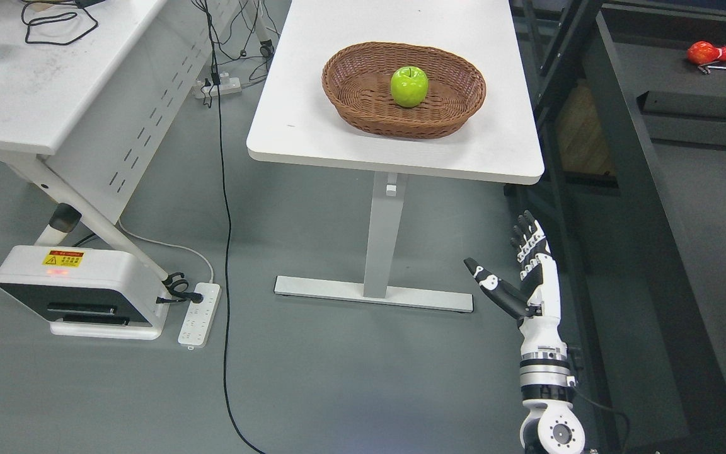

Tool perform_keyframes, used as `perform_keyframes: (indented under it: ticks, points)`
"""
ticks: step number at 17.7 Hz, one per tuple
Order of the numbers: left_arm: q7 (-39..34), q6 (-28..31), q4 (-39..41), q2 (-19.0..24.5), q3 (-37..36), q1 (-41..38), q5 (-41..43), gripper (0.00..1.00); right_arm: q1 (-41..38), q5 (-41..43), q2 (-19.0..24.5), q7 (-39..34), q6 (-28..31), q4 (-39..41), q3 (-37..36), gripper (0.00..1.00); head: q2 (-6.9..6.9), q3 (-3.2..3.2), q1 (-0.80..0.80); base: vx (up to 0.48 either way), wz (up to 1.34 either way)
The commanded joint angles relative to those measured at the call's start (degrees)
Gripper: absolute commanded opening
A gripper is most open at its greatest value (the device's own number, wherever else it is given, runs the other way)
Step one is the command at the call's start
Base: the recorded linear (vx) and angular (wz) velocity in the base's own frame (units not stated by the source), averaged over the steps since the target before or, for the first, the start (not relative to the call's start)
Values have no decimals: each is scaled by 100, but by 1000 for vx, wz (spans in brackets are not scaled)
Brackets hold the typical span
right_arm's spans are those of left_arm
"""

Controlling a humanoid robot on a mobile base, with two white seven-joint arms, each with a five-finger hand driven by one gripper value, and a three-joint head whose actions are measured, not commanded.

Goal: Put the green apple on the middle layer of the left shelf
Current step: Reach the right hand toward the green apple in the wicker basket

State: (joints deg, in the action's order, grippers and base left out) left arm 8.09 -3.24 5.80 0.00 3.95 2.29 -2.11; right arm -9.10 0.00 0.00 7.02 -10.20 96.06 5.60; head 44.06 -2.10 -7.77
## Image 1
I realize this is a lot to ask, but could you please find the white folding desk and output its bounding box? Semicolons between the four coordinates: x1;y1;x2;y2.
0;1;210;281

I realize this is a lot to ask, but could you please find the long black floor cable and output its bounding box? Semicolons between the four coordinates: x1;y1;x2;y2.
202;0;266;454

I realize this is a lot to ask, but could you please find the white device with warning label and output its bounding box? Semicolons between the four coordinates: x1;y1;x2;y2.
0;245;169;340

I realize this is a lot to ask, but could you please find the green apple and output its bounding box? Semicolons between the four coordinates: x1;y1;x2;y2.
391;66;429;107

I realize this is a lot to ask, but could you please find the white floor power strip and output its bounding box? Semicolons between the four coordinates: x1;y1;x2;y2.
178;282;221;351

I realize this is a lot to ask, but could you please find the black metal shelf rack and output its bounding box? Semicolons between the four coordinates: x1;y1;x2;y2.
510;1;726;453

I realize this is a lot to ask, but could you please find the white table with pedestal leg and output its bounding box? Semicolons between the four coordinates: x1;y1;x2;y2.
246;1;544;313

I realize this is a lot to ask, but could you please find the red toy fruit on shelf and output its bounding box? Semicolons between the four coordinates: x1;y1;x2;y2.
686;41;726;66

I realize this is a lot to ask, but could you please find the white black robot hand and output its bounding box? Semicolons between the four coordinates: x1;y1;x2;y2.
463;210;561;338

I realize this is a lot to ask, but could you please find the far white power strip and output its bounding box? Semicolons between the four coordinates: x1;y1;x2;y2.
191;73;242;100

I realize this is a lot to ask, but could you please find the black cable loop on desk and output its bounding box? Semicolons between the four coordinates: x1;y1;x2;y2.
21;0;100;46

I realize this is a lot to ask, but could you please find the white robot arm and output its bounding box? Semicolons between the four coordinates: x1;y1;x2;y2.
519;316;587;453

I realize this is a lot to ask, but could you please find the brown wicker basket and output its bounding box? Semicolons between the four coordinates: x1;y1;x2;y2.
321;42;487;140

